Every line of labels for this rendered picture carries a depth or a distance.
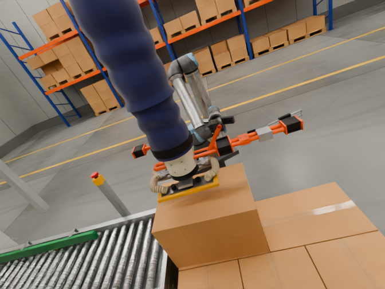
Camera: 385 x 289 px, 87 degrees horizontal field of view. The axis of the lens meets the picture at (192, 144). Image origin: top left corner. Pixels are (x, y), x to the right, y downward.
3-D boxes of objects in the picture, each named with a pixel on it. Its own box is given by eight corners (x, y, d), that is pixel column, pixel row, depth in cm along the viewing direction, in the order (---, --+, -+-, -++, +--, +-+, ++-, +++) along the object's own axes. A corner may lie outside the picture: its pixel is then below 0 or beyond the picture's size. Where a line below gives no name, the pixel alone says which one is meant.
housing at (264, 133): (260, 143, 103) (258, 135, 100) (256, 136, 108) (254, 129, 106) (274, 138, 102) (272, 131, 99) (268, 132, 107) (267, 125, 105)
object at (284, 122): (286, 135, 100) (285, 126, 97) (280, 128, 106) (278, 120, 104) (303, 129, 98) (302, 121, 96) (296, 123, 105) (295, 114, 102)
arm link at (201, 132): (160, 63, 154) (198, 143, 145) (175, 56, 153) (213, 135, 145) (164, 70, 165) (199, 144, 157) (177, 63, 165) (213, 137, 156)
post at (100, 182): (144, 244, 227) (91, 180, 179) (145, 238, 233) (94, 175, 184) (149, 242, 226) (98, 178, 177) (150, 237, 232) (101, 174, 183)
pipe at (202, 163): (156, 196, 107) (151, 188, 104) (161, 167, 129) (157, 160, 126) (217, 178, 102) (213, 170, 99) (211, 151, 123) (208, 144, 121)
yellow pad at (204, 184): (158, 203, 107) (154, 197, 105) (160, 190, 116) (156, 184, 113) (219, 186, 102) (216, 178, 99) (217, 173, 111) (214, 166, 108)
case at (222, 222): (177, 268, 134) (150, 233, 114) (181, 218, 168) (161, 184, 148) (269, 252, 122) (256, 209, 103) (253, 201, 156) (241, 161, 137)
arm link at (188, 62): (205, 132, 202) (173, 58, 162) (221, 124, 201) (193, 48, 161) (209, 139, 189) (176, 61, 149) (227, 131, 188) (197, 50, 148)
